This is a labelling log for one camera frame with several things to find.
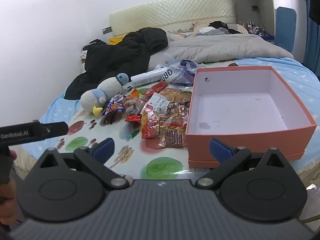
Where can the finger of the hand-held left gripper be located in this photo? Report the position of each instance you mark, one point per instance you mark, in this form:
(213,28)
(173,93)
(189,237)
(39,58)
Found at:
(55,130)

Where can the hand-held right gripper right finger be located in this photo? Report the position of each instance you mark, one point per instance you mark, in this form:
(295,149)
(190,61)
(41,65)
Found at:
(220,150)

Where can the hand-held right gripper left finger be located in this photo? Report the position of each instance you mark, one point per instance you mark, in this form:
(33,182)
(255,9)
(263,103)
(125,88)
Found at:
(105,148)

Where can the pink cardboard box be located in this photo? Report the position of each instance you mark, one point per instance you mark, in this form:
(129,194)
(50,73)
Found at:
(237,110)

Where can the pile of snack packets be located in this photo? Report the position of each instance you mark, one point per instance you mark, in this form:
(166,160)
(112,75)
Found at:
(160,120)

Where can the person's left hand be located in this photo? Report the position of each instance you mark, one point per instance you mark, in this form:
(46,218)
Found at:
(7,197)

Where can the plush penguin toy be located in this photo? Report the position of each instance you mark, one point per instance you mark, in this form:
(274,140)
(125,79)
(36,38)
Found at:
(100,92)

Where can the white tube bottle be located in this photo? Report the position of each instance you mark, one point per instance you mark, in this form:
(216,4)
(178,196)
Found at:
(147,77)

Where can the printed plastic bag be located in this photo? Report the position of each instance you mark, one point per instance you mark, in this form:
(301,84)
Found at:
(185,72)

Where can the dark cloth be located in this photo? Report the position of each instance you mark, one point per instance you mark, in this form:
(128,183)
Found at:
(93,45)

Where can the black jacket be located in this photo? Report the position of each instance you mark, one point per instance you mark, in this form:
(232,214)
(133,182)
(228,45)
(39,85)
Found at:
(117,55)

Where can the grey blanket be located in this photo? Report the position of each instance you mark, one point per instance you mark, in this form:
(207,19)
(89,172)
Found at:
(212,47)

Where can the yellow cloth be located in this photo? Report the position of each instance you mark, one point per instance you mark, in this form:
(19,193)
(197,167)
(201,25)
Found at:
(115,40)

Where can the blue star bed sheet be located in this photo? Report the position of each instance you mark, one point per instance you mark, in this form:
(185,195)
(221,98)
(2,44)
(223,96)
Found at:
(295,72)

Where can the heap of clothes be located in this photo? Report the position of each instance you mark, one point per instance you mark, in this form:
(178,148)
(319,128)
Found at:
(220,27)

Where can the small bottles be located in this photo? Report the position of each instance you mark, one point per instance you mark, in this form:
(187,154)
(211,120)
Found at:
(250,27)

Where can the floral pillow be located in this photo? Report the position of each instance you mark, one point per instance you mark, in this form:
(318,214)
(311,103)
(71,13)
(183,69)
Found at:
(185,28)

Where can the blue curtain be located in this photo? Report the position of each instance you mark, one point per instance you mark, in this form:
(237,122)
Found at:
(312,50)

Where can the blue chair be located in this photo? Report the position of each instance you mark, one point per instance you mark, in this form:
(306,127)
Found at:
(285,27)

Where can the cream quilted headboard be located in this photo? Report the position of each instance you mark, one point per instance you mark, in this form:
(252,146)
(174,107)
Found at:
(175,12)

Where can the dark hanging clothes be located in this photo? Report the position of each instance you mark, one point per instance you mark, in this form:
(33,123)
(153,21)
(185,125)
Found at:
(310,0)

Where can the grey wall bracket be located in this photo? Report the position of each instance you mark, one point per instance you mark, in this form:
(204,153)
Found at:
(107,30)

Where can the wall socket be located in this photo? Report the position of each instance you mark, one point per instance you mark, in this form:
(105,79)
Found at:
(254,8)

